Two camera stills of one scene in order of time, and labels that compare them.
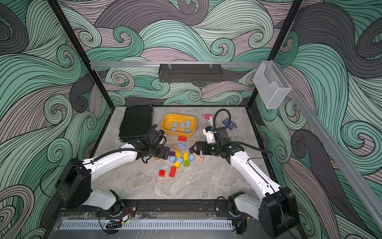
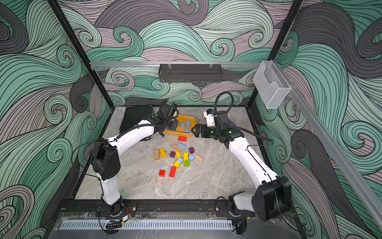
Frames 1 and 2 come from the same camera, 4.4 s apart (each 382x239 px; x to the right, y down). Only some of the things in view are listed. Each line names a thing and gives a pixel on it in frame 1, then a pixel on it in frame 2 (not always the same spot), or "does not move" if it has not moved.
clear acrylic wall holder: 271,84 does not move
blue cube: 191,158 does not move
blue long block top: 183,147 does not move
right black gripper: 199,144 to 200,126
